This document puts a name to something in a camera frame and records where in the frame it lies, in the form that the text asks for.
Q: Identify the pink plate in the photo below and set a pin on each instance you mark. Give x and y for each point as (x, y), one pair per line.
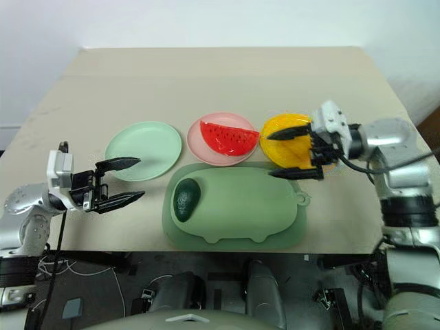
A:
(197, 144)

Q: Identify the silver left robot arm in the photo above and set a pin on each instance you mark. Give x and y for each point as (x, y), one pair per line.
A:
(24, 201)

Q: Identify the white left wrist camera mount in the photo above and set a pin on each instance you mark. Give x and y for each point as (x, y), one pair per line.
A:
(58, 172)

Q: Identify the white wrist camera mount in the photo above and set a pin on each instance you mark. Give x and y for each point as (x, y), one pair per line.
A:
(58, 172)
(331, 118)

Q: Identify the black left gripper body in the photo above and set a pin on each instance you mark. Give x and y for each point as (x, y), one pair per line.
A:
(86, 189)

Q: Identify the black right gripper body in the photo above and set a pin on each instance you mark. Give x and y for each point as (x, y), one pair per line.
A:
(323, 149)

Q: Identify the grey-green robot torso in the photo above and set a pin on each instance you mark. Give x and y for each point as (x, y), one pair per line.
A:
(192, 321)

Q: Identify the red watermelon slice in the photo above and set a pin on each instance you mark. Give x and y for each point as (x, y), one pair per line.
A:
(228, 139)

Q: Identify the green pig-shaped tray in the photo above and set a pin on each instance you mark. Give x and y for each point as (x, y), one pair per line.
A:
(240, 206)

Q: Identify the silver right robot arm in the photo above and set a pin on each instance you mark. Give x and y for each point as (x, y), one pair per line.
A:
(395, 137)

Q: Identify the dark green avocado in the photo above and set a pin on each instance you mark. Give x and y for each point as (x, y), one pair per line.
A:
(186, 201)

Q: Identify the dark rounded shape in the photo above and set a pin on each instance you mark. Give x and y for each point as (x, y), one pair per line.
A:
(263, 292)

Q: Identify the small grey box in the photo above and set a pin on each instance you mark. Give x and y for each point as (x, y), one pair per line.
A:
(72, 308)

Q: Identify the yellow plate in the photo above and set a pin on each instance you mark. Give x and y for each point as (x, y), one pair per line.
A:
(271, 125)

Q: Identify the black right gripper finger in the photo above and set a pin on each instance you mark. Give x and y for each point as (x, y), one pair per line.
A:
(297, 173)
(288, 133)

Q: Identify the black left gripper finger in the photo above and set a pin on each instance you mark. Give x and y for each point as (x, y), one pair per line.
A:
(120, 163)
(120, 200)

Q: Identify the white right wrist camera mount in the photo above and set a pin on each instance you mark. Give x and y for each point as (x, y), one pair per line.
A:
(331, 118)

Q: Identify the light green plate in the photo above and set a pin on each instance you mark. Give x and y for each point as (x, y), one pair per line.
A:
(144, 148)

